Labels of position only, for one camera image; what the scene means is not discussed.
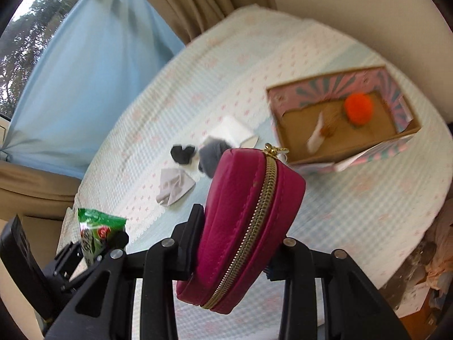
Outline light grey microfibre cloth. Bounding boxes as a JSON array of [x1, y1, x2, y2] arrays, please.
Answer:
[[156, 168, 196, 207]]

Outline grey fluffy earmuffs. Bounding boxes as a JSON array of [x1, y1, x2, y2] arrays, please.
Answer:
[[198, 138, 232, 179]]

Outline orange fluffy plush toy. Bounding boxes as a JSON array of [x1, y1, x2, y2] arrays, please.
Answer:
[[343, 93, 374, 127]]

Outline light blue curtain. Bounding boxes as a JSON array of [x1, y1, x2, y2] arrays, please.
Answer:
[[1, 0, 183, 178]]

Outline brown curly plush toy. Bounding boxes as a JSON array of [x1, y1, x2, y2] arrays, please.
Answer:
[[306, 105, 343, 155]]

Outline magenta zipper pouch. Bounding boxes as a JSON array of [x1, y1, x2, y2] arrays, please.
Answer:
[[177, 144, 305, 315]]

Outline pink patterned cardboard box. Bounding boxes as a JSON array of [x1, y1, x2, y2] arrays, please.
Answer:
[[266, 65, 421, 173]]

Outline clutter pile beside bed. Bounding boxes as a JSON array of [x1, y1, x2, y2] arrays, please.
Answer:
[[380, 199, 452, 320]]

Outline green snack packet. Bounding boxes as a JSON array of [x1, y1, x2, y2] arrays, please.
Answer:
[[77, 208, 127, 266]]

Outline black scrunchie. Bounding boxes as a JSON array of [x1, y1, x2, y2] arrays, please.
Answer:
[[170, 144, 196, 165]]

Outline beige curtain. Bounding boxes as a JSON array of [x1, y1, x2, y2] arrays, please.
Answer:
[[1, 0, 276, 220]]

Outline white folded cloth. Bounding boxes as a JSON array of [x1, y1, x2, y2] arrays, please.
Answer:
[[202, 115, 259, 148]]

